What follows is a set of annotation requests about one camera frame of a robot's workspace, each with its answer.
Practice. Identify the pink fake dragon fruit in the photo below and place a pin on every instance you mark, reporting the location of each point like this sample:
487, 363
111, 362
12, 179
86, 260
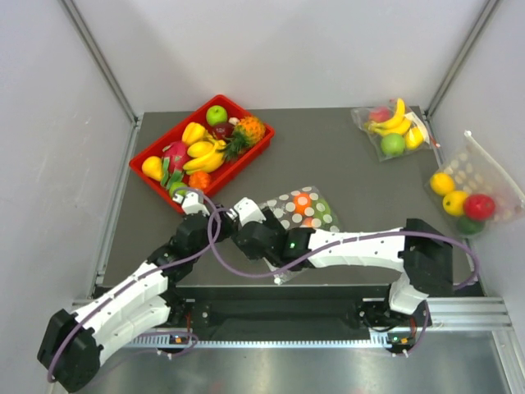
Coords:
174, 157

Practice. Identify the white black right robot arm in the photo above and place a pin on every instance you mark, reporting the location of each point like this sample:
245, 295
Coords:
417, 251

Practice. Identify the dark red fake plum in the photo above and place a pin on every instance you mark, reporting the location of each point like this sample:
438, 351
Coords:
222, 131

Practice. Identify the green fake apple in tray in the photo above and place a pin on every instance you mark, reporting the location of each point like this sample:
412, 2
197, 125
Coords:
216, 114

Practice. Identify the green fake fruit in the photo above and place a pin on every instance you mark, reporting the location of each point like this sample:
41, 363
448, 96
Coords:
322, 211

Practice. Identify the grey slotted cable duct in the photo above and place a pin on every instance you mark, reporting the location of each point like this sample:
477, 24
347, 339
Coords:
178, 340

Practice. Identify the yellow fake bell pepper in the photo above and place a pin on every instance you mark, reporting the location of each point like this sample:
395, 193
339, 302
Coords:
193, 133

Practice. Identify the green fruit in right bag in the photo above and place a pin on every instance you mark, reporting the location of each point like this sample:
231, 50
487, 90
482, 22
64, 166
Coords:
469, 227

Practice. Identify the red fruit in bag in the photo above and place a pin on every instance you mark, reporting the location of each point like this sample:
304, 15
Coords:
380, 114

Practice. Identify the green fake lime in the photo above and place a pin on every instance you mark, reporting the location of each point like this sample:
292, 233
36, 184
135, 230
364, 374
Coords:
178, 188

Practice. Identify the orange fake carved fruit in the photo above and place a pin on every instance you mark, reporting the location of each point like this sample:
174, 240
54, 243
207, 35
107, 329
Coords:
200, 180

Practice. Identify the red fake apple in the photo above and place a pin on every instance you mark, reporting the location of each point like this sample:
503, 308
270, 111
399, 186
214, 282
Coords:
479, 207

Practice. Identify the yellow lemon lower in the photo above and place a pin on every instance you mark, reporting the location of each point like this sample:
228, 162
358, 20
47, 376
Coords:
453, 202

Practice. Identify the yellow fake pear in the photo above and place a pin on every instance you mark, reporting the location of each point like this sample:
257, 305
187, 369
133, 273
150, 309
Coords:
152, 168

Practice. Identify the fake pineapple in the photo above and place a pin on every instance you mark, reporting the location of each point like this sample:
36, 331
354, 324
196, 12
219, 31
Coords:
246, 133

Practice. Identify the red plastic tray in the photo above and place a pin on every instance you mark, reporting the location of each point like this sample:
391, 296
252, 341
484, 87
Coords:
226, 172

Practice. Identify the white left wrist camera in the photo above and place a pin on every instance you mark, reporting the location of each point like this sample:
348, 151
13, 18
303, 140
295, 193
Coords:
192, 202

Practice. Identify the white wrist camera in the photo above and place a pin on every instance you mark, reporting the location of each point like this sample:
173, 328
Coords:
192, 202
248, 211

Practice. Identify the yellow fake banana bunch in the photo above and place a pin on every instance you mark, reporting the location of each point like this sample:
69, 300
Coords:
206, 156

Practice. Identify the red peach fake fruit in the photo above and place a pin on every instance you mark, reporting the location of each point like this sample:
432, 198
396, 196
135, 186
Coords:
312, 223

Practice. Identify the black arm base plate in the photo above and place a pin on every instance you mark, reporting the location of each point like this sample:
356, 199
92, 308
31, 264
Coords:
209, 307

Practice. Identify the green apple in bag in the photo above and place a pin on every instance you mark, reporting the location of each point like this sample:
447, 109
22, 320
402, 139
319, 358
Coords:
392, 145

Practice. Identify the yellow fruit in bag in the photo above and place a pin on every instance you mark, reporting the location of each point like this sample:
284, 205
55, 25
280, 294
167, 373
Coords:
413, 139

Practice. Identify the dotted zip bag at right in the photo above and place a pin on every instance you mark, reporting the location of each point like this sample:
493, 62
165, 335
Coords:
476, 172

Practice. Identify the yellow bananas in bag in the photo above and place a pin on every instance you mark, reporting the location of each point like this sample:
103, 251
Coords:
398, 124

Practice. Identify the yellow lemon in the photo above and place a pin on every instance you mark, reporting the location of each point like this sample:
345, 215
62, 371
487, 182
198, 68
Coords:
453, 202
442, 183

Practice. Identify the clear polka dot zip bag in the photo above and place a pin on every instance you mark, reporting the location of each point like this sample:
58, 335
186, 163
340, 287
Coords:
283, 209

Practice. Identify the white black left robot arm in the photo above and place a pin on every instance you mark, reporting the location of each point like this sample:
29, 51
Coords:
77, 344

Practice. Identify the yellow lemon upper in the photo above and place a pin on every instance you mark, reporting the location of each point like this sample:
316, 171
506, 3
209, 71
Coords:
442, 183

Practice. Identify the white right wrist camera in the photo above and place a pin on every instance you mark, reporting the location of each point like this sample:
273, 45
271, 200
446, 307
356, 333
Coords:
248, 211

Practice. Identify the clear zip bag with bananas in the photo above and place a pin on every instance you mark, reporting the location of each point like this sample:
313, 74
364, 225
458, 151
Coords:
360, 117

